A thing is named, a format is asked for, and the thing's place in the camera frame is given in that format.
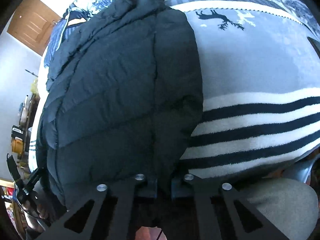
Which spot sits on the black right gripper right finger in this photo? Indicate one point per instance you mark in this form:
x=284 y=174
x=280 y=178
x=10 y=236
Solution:
x=213 y=209

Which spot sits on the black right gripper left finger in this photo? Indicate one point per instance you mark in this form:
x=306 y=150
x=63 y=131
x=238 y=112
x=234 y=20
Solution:
x=106 y=212

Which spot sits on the black puffer jacket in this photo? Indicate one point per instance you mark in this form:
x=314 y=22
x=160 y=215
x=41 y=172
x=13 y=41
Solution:
x=124 y=96

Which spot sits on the person's left hand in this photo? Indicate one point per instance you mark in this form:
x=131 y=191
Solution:
x=35 y=209

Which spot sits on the yellow container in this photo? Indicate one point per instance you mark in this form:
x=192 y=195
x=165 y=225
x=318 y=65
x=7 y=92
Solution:
x=17 y=145

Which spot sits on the dark cluttered side table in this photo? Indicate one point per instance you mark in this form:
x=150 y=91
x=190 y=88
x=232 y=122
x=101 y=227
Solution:
x=26 y=118

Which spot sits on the yellow green bag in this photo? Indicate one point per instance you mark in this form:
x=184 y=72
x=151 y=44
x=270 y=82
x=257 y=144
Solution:
x=34 y=88

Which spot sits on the brown wooden door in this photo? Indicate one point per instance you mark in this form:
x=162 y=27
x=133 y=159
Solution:
x=32 y=24

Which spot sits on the blue white striped blanket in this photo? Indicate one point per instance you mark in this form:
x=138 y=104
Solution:
x=260 y=84

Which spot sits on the blue tree print duvet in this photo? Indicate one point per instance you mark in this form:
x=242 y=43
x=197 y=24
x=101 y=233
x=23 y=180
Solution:
x=77 y=13

